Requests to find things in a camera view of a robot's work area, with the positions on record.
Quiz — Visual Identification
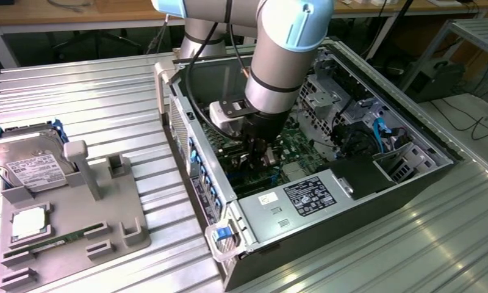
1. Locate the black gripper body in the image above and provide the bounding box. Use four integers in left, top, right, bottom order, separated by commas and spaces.
243, 111, 290, 148

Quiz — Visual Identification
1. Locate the graphics card with fan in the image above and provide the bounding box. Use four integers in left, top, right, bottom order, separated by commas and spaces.
223, 145, 287, 175

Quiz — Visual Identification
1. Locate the green motherboard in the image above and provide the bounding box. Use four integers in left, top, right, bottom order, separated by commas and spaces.
198, 106, 339, 197

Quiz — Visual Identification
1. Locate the silver chipset heatsink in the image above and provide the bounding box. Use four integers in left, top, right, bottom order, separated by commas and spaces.
283, 161, 307, 177

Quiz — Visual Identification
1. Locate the silver disk bay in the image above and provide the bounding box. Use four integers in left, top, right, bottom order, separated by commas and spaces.
296, 72, 352, 145

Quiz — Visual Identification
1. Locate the grey power supply unit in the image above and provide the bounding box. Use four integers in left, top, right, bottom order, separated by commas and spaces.
236, 169, 356, 242

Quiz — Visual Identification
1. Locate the blue case latch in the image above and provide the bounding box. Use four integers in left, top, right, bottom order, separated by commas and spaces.
212, 225, 232, 242

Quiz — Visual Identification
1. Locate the open black PC case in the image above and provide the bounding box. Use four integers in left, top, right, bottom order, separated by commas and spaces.
154, 36, 467, 291

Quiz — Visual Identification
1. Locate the black box on floor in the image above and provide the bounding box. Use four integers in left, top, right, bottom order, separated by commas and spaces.
410, 62, 467, 104

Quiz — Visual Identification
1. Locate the blue disk carrier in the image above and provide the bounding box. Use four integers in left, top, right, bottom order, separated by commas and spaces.
0, 118, 71, 145

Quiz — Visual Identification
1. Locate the grey parts rack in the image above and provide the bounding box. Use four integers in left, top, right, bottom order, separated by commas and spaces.
0, 140, 154, 291

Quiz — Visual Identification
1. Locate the silver hard disk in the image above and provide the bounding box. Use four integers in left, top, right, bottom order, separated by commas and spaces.
0, 129, 79, 194

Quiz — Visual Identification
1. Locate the metal slat table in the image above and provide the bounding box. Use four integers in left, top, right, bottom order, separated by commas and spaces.
400, 18, 488, 93

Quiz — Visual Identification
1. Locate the wooden desk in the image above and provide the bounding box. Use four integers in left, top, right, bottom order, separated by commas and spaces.
0, 0, 488, 29

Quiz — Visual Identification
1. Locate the green RAM stick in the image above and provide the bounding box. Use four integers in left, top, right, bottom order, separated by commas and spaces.
27, 230, 87, 253

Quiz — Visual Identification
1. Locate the silver CPU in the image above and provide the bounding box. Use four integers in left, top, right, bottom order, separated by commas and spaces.
11, 208, 52, 238

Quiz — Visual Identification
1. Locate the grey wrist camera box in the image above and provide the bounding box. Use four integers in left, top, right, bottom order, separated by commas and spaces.
208, 99, 256, 136

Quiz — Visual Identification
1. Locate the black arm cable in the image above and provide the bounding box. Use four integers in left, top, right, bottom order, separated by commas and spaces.
187, 0, 256, 143

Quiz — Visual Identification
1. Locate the blue disk wire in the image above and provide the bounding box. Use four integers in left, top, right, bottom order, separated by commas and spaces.
372, 117, 394, 154

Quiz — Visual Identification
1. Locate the black air duct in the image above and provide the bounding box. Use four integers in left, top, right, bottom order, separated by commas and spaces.
331, 152, 396, 201

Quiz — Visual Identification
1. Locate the black cable on white table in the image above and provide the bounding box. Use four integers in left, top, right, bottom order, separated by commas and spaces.
428, 97, 488, 140

